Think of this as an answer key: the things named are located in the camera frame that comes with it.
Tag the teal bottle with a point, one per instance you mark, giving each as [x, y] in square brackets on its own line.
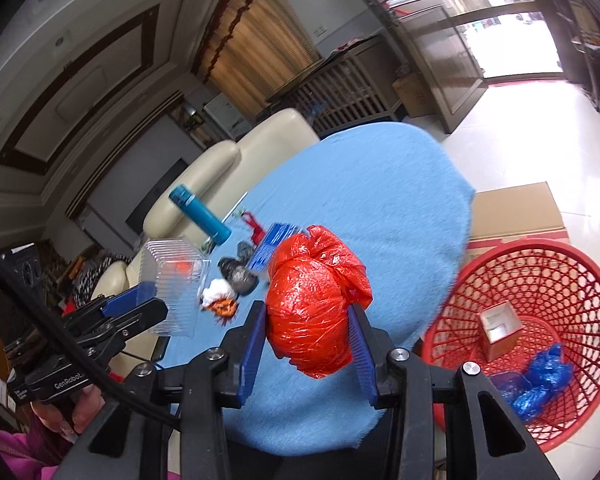
[202, 215]

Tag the crumpled white tissue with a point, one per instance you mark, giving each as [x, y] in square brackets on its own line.
[217, 290]

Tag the cream leather sofa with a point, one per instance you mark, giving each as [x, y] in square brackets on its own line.
[275, 135]

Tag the small cardboard box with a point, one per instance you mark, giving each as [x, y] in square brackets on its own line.
[502, 342]

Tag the tan curtain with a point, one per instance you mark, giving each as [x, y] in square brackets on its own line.
[260, 35]

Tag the blue tablecloth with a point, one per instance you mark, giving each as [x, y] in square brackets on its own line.
[380, 200]

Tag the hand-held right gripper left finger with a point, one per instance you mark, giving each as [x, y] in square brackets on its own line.
[252, 355]

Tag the person's left hand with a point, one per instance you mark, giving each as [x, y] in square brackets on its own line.
[82, 407]

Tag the black television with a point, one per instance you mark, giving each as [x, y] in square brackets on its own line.
[157, 195]

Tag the brown cardboard box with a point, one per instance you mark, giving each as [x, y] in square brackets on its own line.
[412, 95]

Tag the red plastic basket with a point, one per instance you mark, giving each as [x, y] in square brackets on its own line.
[530, 243]

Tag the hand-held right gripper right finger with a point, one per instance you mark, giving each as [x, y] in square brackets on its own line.
[362, 357]

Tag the grey plastic bag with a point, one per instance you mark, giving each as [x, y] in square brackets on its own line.
[240, 277]

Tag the orange wrapper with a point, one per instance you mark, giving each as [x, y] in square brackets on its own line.
[225, 308]

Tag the orange white carton box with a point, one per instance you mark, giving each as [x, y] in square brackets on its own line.
[180, 285]

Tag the red plastic bag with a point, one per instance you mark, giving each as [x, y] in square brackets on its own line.
[310, 300]

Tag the wooden door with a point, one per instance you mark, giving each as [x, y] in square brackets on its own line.
[445, 70]

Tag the blue plastic bag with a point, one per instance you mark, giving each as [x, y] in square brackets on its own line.
[545, 370]

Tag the flat cardboard box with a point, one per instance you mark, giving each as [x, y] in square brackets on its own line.
[515, 210]

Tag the patterned cloth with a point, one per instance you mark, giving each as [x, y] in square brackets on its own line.
[92, 277]

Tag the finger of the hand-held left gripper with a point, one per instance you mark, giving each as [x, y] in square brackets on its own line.
[142, 316]
[130, 297]

